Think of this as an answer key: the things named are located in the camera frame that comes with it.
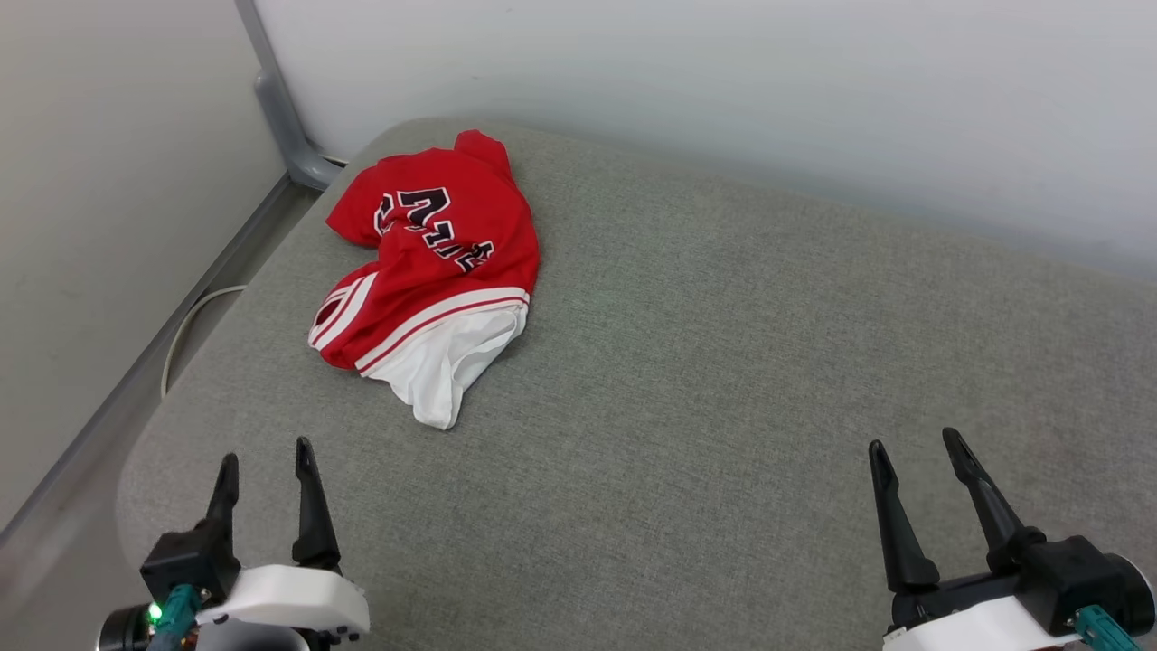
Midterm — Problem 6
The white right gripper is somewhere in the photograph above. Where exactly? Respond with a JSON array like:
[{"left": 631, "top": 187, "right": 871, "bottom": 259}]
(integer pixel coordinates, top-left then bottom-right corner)
[{"left": 870, "top": 428, "right": 1082, "bottom": 651}]

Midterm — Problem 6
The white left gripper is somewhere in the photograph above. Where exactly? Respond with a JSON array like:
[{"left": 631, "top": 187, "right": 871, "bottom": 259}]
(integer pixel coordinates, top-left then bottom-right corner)
[{"left": 194, "top": 438, "right": 371, "bottom": 645}]

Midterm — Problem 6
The teal cable plug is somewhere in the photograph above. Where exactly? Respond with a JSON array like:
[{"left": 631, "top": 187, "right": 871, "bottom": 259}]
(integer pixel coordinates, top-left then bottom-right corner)
[
  {"left": 161, "top": 584, "right": 202, "bottom": 636},
  {"left": 1076, "top": 606, "right": 1138, "bottom": 651}
]

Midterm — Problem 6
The teal right cable plug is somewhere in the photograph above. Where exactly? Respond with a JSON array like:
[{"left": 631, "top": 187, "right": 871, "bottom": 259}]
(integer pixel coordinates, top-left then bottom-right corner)
[{"left": 1076, "top": 606, "right": 1138, "bottom": 651}]

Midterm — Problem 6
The white floor cable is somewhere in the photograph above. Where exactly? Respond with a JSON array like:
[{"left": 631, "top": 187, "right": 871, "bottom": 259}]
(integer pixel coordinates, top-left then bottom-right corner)
[{"left": 161, "top": 285, "right": 247, "bottom": 399}]

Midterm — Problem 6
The grey fabric sofa seat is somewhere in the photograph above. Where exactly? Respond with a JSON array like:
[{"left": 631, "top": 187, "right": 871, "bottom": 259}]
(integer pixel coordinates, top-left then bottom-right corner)
[{"left": 118, "top": 116, "right": 1157, "bottom": 651}]

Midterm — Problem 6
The red and white basketball jersey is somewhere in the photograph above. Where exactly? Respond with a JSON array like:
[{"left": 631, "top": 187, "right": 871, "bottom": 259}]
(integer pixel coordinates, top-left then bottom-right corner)
[{"left": 307, "top": 129, "right": 541, "bottom": 430}]

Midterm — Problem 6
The teal left cable plug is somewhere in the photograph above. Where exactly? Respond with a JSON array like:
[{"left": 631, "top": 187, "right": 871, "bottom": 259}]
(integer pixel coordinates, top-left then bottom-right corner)
[{"left": 161, "top": 584, "right": 202, "bottom": 636}]

